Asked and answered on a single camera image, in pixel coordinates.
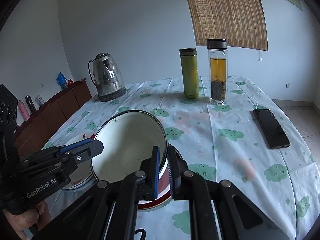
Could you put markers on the bamboo window blind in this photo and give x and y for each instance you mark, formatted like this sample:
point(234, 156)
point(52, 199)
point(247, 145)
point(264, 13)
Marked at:
point(240, 22)

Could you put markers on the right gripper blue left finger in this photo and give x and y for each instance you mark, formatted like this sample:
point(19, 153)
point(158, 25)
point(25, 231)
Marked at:
point(148, 187)

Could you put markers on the glass tea bottle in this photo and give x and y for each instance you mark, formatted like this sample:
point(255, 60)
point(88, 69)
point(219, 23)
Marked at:
point(217, 54)

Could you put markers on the stainless steel bowl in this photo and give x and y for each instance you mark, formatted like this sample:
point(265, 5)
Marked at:
point(83, 175)

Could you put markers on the small picture card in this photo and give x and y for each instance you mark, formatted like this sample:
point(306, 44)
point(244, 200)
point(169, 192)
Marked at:
point(39, 100)

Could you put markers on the wooden sideboard cabinet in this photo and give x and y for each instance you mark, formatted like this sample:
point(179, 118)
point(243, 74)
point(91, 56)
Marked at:
point(34, 133)

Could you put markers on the black thermos flask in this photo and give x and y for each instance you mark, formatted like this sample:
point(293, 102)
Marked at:
point(30, 104)

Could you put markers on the person's left hand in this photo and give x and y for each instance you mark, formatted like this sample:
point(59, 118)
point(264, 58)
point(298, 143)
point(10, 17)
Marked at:
point(38, 215)

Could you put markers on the red flower white plate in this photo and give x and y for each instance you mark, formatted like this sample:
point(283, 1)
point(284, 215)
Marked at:
point(77, 139)

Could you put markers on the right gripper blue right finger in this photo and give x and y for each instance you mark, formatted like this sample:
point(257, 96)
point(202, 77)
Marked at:
point(179, 183)

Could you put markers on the green thermos bottle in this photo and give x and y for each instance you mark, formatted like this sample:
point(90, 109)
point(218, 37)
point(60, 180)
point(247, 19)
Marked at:
point(190, 73)

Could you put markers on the black smartphone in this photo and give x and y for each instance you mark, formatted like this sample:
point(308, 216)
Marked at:
point(274, 133)

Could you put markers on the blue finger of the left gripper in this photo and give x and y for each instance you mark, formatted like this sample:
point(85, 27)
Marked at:
point(68, 148)
point(87, 151)

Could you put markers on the cloud print tablecloth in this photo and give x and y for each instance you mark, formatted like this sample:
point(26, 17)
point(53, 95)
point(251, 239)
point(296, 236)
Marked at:
point(222, 142)

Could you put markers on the blue thermos jug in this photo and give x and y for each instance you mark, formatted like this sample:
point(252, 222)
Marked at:
point(62, 81)

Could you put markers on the stainless electric kettle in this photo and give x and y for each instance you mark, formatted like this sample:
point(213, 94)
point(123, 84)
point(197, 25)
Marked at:
point(106, 77)

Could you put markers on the white enamel bowl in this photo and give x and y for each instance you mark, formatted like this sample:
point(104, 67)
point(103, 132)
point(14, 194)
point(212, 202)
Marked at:
point(128, 139)

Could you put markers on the pink thermos flask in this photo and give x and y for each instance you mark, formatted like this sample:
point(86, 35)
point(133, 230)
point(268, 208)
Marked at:
point(23, 111)

